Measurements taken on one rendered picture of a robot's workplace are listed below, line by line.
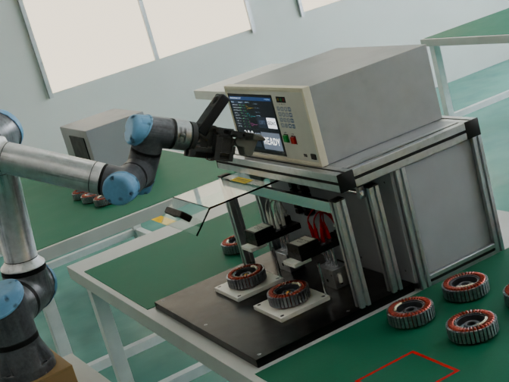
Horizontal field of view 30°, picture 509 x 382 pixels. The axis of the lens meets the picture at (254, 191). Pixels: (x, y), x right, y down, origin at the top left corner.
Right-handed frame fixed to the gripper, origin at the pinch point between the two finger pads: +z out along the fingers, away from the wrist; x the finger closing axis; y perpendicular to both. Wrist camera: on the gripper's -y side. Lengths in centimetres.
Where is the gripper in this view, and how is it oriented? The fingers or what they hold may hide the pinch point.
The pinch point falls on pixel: (260, 136)
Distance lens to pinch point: 242.5
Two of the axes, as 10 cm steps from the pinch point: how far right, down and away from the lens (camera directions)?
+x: 4.6, 1.1, -8.8
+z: 8.8, 0.8, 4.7
